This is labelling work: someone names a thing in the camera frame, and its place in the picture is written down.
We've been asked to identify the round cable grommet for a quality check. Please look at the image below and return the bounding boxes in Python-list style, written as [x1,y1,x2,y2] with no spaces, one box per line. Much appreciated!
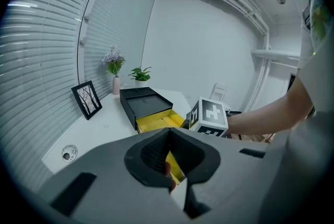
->
[62,144,78,161]

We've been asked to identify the yellow and black box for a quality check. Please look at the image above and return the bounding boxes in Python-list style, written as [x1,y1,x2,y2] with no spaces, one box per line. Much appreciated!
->
[119,86,187,184]

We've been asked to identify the person's right forearm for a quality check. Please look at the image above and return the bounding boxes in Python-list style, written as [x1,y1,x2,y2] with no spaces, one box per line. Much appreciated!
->
[226,79,315,137]

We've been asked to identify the white wall pipe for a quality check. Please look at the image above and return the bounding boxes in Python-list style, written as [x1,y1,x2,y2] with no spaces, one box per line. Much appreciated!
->
[250,49,301,62]

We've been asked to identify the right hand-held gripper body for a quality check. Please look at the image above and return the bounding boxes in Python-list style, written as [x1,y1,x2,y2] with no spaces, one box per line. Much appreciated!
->
[186,96,229,137]

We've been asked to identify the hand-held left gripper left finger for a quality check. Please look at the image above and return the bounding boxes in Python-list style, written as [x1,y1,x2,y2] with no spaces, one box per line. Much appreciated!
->
[33,127,194,224]

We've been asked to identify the black picture frame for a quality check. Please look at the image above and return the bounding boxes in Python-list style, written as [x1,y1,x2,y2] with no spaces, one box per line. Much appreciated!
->
[71,80,103,121]

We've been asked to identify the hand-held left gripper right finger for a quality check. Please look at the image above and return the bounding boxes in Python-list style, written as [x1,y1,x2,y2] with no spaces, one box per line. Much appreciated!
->
[169,127,273,224]

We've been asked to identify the grey flower print shirt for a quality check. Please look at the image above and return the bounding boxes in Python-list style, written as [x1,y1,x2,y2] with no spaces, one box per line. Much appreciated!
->
[299,0,334,114]

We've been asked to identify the white window blinds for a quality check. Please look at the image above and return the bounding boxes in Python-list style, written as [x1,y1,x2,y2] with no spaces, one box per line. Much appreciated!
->
[0,0,159,192]

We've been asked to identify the pink vase with purple flowers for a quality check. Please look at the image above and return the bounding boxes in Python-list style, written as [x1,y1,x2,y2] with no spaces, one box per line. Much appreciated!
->
[101,45,126,96]

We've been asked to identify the green plant in white pot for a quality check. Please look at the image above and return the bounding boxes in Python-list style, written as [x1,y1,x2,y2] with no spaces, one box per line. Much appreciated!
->
[128,66,152,89]

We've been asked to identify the small white side table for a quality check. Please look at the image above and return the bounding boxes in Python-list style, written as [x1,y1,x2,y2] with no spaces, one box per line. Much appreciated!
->
[210,82,228,102]

